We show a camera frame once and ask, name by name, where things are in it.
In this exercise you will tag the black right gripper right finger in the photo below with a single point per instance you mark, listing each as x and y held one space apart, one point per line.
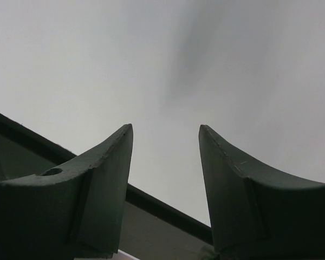
257 211

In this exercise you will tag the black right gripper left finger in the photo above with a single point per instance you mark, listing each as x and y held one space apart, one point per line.
73 210

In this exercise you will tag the black mounting base plate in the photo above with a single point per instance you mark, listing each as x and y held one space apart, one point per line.
150 228

